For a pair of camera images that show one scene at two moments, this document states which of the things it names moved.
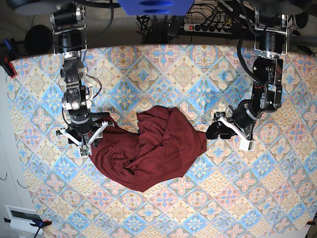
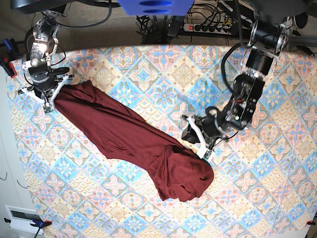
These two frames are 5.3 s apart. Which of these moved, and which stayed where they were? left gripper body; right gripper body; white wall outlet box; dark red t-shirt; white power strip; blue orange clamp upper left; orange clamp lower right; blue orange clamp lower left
Moved: right gripper body; dark red t-shirt; left gripper body
Stayed: blue orange clamp upper left; white power strip; orange clamp lower right; blue orange clamp lower left; white wall outlet box
